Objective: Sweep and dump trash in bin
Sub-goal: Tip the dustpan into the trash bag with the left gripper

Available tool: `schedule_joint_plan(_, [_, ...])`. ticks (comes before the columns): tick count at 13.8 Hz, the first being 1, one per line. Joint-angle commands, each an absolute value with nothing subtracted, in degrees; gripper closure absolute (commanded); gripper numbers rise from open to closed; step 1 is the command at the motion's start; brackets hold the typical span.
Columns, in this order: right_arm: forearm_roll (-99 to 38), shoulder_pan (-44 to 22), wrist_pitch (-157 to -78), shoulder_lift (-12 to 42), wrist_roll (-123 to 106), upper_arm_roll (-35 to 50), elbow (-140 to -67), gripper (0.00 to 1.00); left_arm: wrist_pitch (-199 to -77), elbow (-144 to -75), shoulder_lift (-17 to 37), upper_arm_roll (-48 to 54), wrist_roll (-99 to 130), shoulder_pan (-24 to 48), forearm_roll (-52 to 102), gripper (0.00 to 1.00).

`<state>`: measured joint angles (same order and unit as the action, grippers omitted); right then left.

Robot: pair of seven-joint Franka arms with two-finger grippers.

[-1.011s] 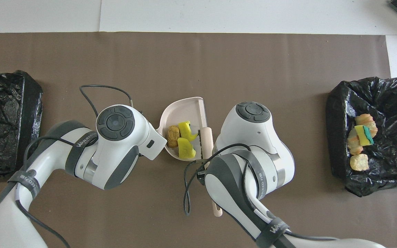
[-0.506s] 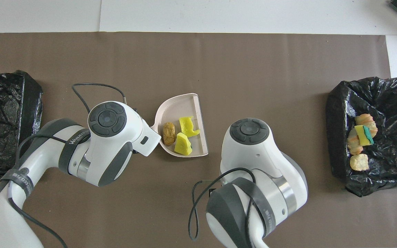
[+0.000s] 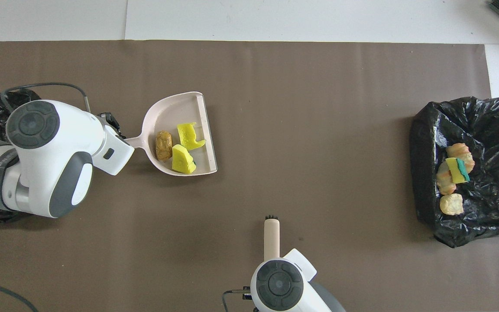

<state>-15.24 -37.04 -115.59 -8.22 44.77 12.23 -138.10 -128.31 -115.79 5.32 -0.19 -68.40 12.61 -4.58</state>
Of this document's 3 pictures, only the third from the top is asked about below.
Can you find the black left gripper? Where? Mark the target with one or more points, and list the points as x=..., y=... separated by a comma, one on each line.
x=110, y=120

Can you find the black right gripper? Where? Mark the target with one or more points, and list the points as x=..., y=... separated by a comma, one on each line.
x=247, y=293

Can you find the beige plastic dustpan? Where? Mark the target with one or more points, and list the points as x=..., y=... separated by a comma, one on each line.
x=167, y=112

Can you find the notched yellow sponge piece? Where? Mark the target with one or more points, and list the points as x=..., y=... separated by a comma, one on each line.
x=187, y=134

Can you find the wedge yellow sponge piece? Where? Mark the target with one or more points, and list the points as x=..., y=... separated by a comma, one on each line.
x=182, y=161

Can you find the striped croissant piece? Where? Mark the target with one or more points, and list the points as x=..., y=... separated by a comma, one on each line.
x=461, y=152
x=444, y=184
x=452, y=203

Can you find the yellow sponge green backing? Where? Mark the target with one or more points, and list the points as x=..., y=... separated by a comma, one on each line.
x=456, y=171

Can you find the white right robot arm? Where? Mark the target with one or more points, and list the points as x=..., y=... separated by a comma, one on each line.
x=284, y=286

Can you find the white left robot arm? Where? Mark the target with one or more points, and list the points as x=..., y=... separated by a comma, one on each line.
x=59, y=151

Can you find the crumpled open black bag bin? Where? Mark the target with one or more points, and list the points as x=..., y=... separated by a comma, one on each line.
x=492, y=130

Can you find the brown paper table mat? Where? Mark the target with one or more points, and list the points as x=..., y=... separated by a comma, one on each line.
x=319, y=108

